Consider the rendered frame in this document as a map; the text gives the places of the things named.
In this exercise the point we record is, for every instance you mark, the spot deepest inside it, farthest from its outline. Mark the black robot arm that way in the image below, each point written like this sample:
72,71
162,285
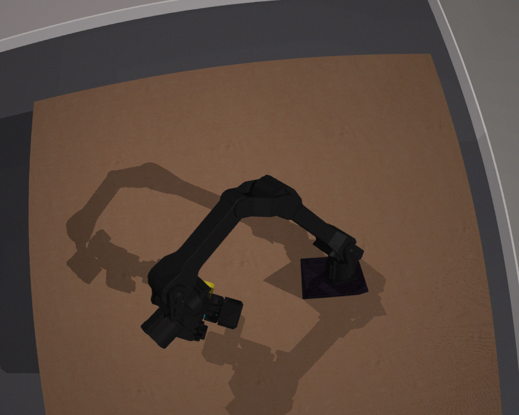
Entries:
180,293

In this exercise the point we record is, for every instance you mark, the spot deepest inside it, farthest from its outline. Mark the yellow cylinder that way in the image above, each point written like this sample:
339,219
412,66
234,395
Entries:
211,285

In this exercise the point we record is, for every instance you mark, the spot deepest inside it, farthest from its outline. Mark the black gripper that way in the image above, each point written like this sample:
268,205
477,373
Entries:
225,312

